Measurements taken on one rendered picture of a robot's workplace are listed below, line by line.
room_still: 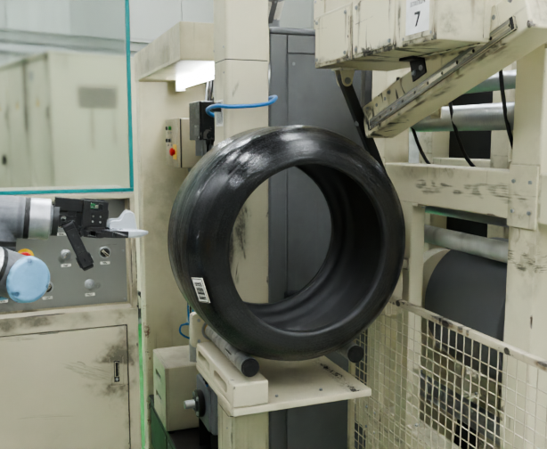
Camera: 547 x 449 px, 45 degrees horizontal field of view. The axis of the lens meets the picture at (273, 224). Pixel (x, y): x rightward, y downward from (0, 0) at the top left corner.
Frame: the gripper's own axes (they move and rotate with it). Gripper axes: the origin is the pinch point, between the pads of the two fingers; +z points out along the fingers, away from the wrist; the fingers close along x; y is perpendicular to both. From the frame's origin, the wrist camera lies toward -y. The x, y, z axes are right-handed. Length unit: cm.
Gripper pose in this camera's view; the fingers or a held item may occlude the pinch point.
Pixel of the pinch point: (142, 234)
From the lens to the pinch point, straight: 156.5
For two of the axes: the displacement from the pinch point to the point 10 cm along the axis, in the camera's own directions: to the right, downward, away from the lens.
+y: 1.1, -9.9, -0.9
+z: 9.3, 0.7, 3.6
